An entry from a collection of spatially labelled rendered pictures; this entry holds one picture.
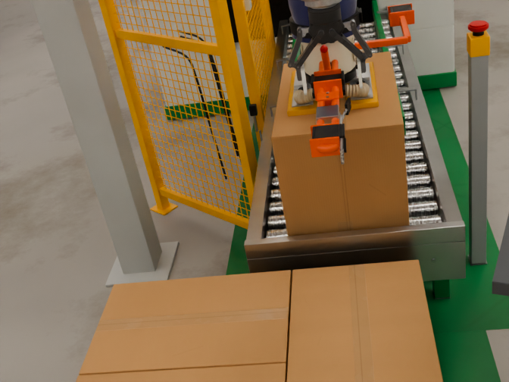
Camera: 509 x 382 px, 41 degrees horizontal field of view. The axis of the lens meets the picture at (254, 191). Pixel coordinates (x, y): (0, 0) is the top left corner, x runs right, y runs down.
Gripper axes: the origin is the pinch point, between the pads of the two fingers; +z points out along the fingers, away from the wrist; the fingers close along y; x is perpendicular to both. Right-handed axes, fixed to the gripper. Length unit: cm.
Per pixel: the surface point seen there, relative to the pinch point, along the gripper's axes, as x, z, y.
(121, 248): -89, 106, 107
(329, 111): -11.9, 12.4, 2.1
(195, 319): 5, 68, 48
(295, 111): -42, 25, 14
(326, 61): -34.8, 7.0, 2.1
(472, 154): -77, 68, -47
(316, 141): 5.5, 12.1, 5.5
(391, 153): -27.9, 36.4, -14.6
